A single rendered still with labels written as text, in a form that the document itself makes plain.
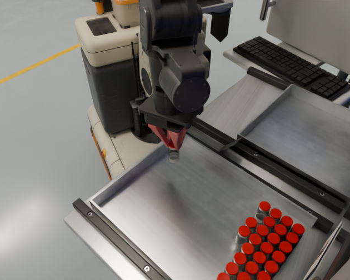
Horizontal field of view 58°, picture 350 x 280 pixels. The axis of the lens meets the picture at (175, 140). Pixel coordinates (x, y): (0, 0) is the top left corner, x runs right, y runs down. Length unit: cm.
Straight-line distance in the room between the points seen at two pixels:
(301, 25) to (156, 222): 92
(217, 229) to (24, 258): 122
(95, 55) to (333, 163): 95
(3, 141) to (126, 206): 166
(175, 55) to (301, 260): 42
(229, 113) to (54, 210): 119
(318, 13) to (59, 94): 181
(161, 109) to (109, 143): 109
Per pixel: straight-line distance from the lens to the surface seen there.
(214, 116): 83
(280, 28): 135
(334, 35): 123
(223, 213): 65
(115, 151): 157
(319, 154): 80
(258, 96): 92
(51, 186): 188
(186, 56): 45
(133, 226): 63
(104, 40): 133
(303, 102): 93
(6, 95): 260
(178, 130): 54
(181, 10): 47
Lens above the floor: 143
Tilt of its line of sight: 46 degrees down
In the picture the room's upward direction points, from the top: straight up
